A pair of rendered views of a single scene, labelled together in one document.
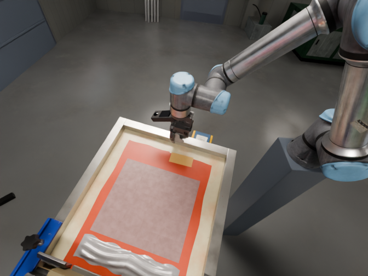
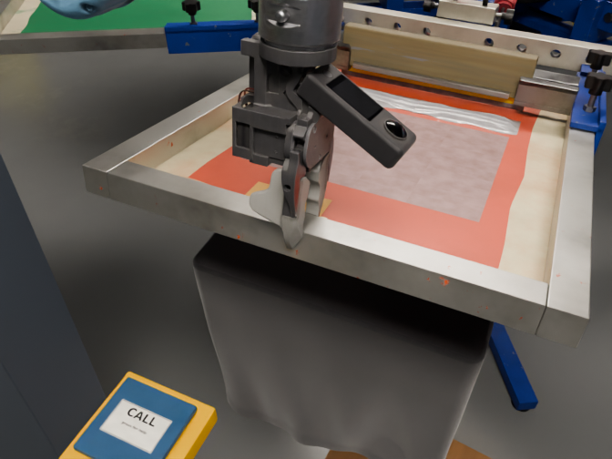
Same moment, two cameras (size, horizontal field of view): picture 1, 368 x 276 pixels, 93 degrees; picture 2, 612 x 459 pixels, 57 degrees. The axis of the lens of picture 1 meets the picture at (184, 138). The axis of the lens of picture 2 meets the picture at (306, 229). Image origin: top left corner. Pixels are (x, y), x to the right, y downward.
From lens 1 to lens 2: 1.02 m
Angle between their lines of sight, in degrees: 88
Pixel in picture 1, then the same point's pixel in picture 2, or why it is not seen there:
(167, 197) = (340, 148)
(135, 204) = (420, 149)
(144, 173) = (410, 187)
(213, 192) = (213, 140)
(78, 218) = (546, 150)
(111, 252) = (449, 114)
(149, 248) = not seen: hidden behind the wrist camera
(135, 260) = (401, 102)
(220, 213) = (219, 97)
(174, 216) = not seen: hidden behind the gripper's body
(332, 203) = not seen: outside the picture
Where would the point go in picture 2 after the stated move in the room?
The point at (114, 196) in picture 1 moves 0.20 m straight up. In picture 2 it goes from (479, 165) to (512, 34)
